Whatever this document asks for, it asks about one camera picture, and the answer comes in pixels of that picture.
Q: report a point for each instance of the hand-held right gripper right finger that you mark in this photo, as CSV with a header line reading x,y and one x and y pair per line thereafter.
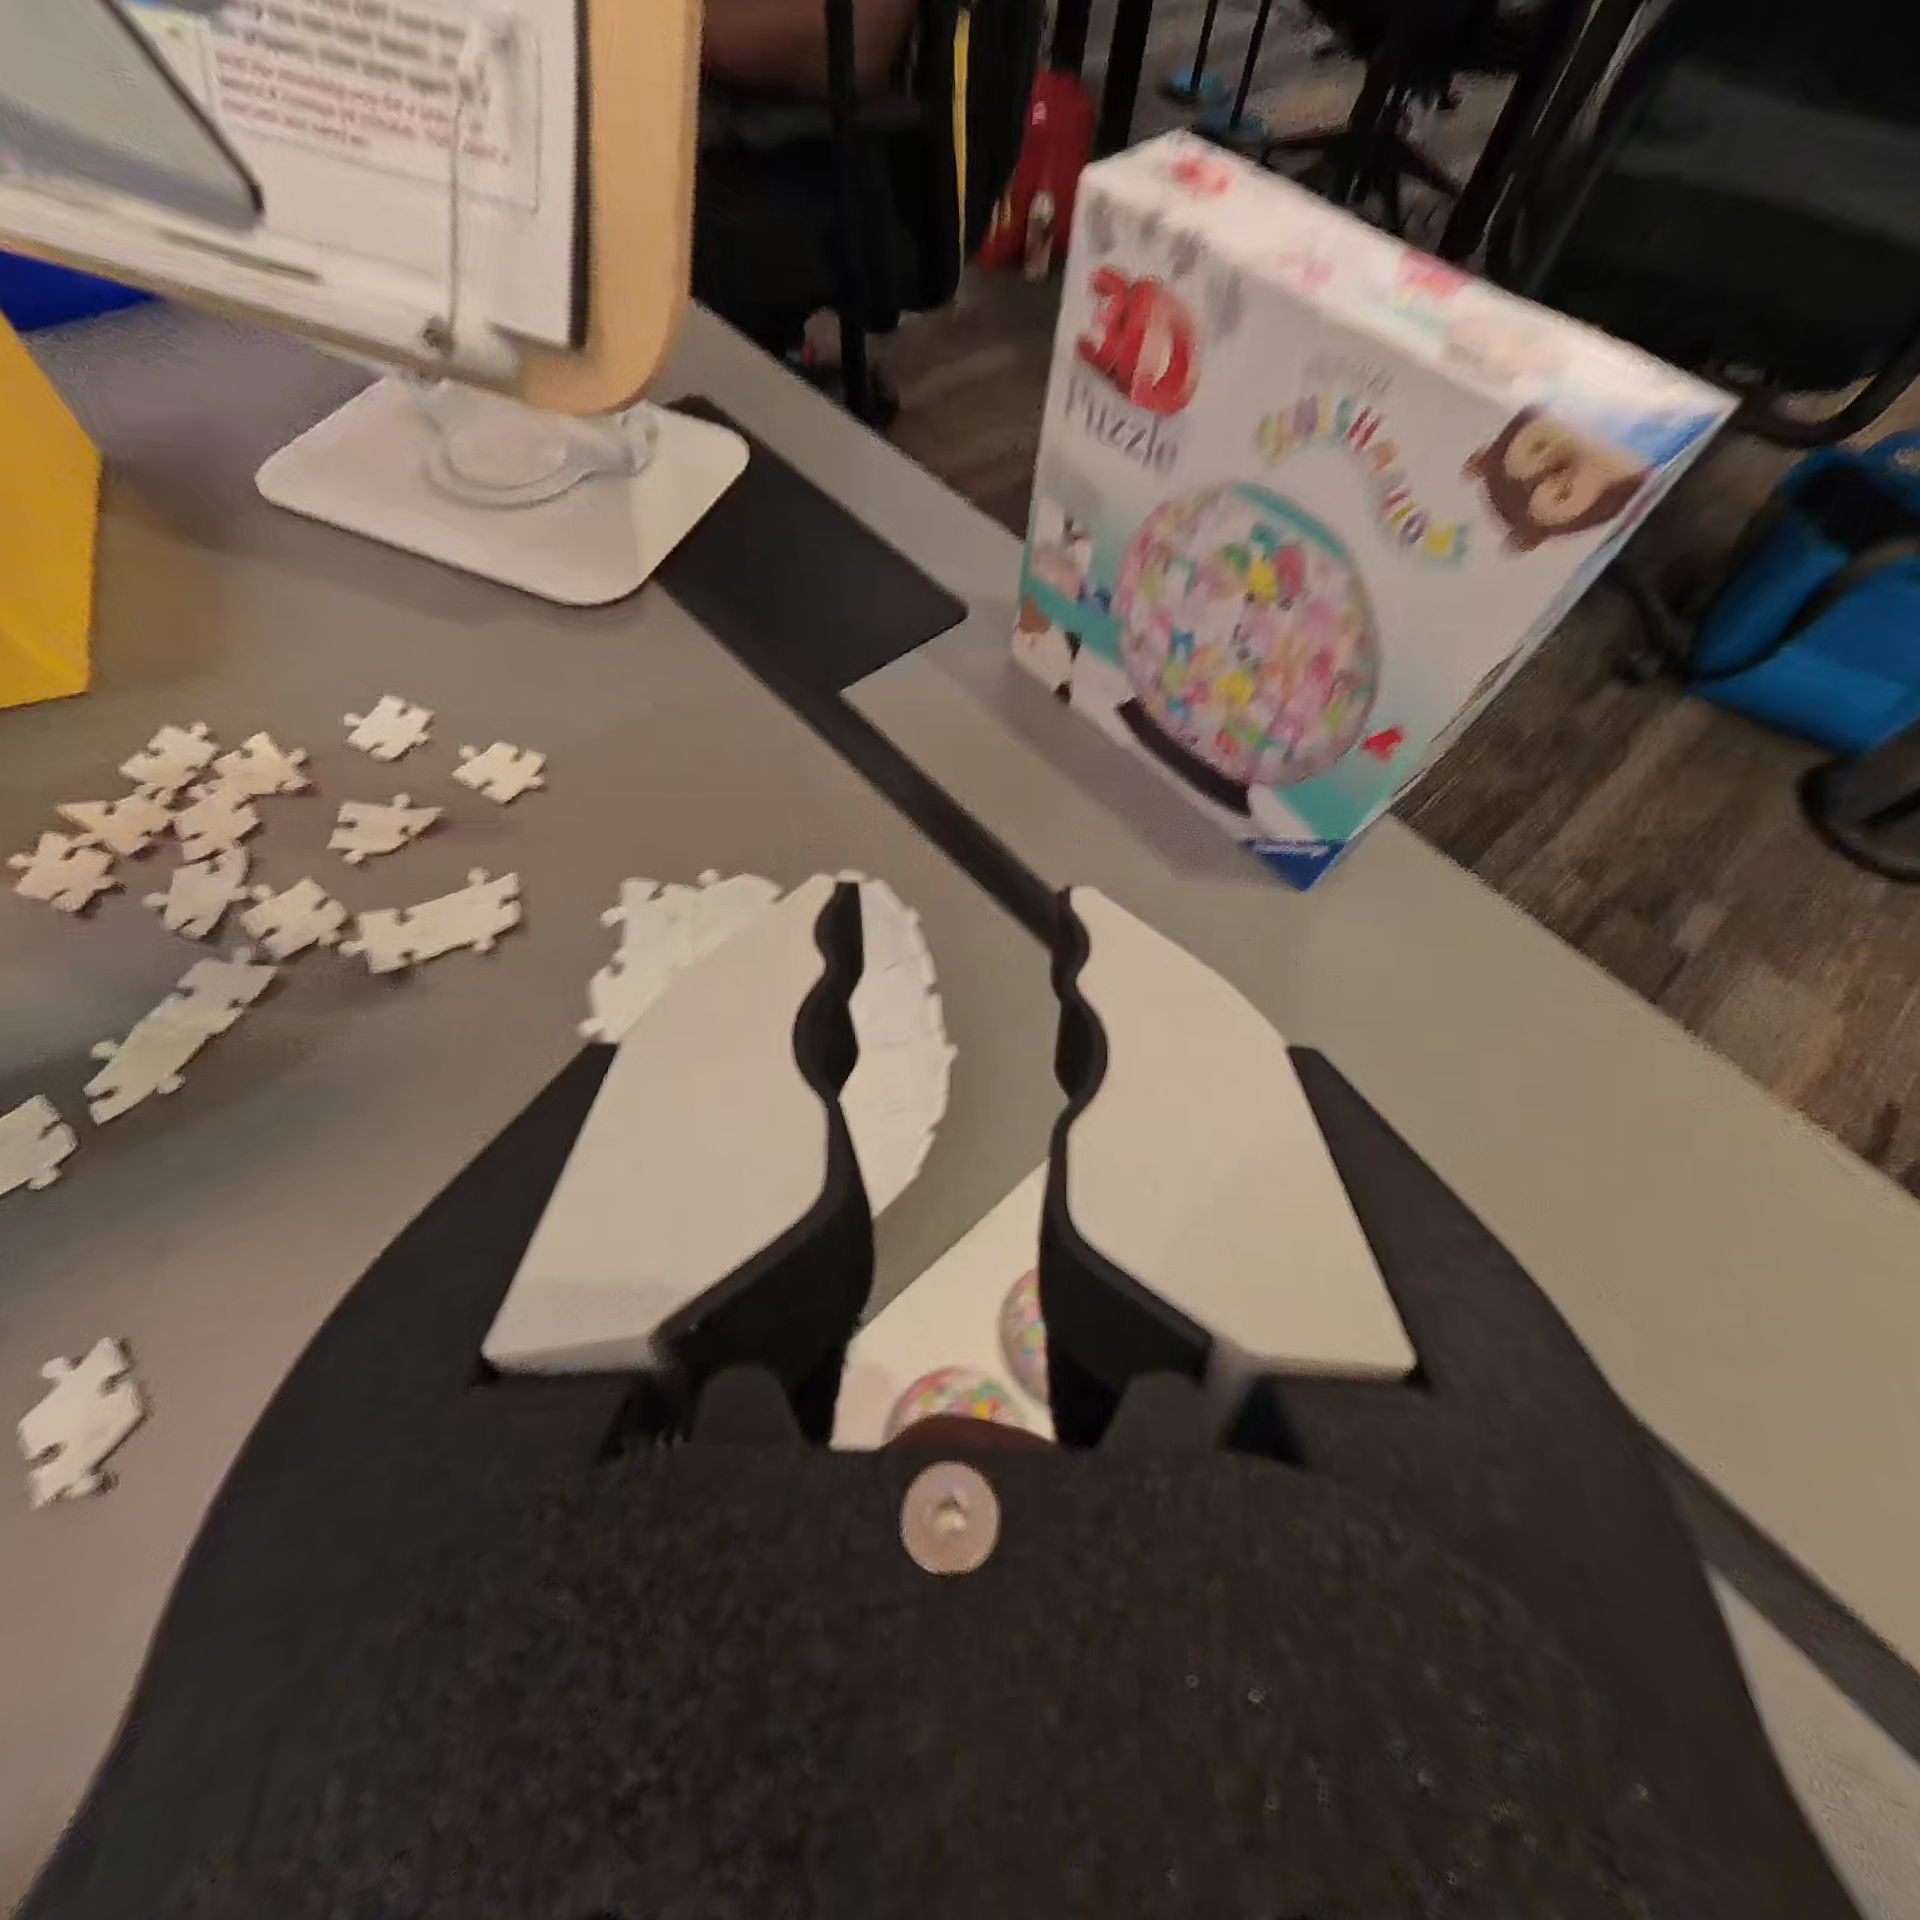
x,y
1231,1186

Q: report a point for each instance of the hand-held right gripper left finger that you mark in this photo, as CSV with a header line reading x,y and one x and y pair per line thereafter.
x,y
662,1186

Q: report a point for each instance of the partly built white puzzle ball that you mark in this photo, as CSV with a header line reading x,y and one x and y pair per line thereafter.
x,y
902,1052

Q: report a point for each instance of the pile of loose puzzle pieces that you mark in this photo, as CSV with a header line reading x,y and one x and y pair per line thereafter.
x,y
240,872

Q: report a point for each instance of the white puzzle piece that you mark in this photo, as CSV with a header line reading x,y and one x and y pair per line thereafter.
x,y
79,1417

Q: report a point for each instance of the colourful puzzle ball box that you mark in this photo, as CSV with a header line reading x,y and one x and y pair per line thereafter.
x,y
1321,509

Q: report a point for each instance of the printed instruction sheet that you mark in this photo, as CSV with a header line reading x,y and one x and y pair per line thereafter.
x,y
961,1321

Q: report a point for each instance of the black mat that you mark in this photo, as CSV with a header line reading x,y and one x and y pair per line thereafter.
x,y
813,556

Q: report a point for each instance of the blue bag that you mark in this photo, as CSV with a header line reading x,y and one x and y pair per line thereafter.
x,y
1831,602

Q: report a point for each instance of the yellow box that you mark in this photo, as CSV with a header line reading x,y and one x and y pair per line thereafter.
x,y
37,539

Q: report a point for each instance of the red bag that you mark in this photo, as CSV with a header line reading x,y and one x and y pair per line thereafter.
x,y
1035,165

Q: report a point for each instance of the white printed display board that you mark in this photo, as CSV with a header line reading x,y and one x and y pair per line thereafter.
x,y
451,150

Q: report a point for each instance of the blue storage bin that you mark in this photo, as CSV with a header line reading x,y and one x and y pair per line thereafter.
x,y
59,291

